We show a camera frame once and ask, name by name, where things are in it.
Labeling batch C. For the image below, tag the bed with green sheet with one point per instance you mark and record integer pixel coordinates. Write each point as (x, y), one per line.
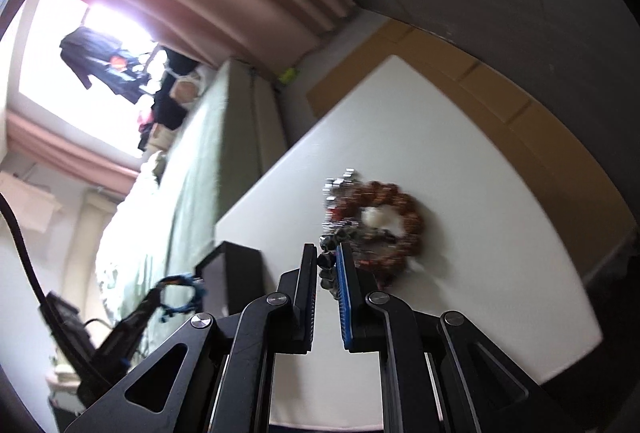
(205, 148)

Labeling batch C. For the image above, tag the white floral quilt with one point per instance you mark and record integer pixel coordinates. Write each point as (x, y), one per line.
(135, 223)

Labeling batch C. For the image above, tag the black jewelry box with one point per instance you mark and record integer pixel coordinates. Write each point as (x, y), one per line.
(240, 273)

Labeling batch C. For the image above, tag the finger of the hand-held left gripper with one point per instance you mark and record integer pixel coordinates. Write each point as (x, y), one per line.
(132, 318)

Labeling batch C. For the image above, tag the white hanging cloth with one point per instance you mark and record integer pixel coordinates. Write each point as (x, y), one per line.
(30, 208)

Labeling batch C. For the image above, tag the small green object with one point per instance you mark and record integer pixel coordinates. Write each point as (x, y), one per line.
(289, 75)

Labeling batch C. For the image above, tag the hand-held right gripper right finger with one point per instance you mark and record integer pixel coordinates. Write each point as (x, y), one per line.
(345, 295)

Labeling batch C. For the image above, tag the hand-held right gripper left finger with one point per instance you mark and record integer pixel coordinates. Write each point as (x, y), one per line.
(312, 295)

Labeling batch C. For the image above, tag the hanging dark clothes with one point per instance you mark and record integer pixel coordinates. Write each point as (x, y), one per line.
(95, 53)

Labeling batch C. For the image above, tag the pile of clothes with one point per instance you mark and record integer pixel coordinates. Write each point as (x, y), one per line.
(170, 108)

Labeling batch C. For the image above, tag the narrow pink curtain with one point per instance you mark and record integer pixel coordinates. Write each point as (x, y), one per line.
(65, 143)

